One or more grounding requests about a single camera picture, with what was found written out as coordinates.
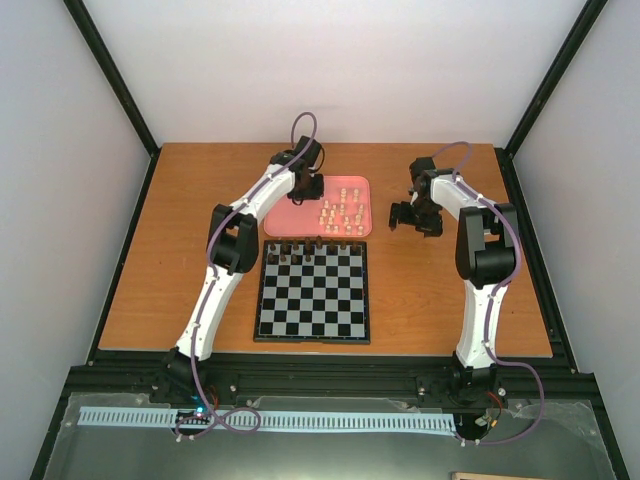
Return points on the black aluminium frame base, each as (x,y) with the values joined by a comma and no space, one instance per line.
(242,376)

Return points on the black white chess board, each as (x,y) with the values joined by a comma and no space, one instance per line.
(326,302)

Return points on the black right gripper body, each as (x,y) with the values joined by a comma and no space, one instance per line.
(422,214)

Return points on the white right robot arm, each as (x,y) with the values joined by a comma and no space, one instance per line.
(487,253)

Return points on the pink plastic tray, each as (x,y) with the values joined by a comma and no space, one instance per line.
(341,200)

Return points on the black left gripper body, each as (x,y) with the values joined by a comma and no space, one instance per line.
(308,191)

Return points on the light blue cable duct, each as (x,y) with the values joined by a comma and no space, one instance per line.
(269,421)

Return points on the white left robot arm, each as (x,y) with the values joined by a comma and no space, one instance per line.
(233,243)

